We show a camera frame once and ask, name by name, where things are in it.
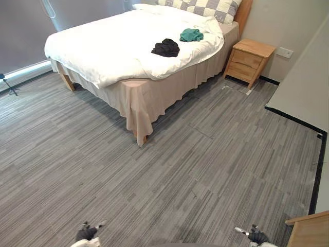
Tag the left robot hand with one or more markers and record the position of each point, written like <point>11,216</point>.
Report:
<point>86,233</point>

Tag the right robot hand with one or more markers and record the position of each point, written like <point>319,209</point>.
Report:
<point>257,235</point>

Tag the beige bed sheet skirt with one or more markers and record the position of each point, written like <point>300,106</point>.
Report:
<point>144,100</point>

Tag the black crumpled cloth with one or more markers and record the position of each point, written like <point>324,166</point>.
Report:
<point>166,48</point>

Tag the green crumpled cloth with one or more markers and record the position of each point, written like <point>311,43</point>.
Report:
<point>191,35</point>

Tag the wooden furniture corner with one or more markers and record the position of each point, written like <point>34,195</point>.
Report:
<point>309,230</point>

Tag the white paper scrap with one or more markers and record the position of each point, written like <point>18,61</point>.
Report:
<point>249,92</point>

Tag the black tripod stand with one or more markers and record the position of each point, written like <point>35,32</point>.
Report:
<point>10,86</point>

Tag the wooden nightstand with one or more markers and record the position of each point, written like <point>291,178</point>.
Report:
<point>248,61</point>

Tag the white duvet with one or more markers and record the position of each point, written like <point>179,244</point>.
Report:
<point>133,43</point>

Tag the grey window roller blind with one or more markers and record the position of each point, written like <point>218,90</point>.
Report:
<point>23,33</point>

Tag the checkered grey cream pillow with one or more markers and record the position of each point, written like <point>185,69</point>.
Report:
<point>205,7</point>

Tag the white wall socket plate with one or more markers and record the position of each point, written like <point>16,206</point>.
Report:
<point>285,52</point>

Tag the wooden bed frame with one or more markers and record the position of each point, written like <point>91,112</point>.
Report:
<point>244,15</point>

